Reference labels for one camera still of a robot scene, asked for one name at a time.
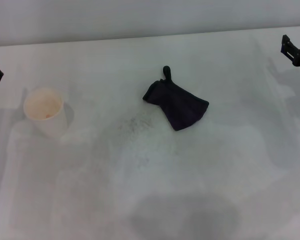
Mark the dark purple rag with loop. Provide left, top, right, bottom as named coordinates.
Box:
left=142, top=65, right=210, bottom=132

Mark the white paper cup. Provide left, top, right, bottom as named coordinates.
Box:
left=22, top=87, right=68, bottom=139

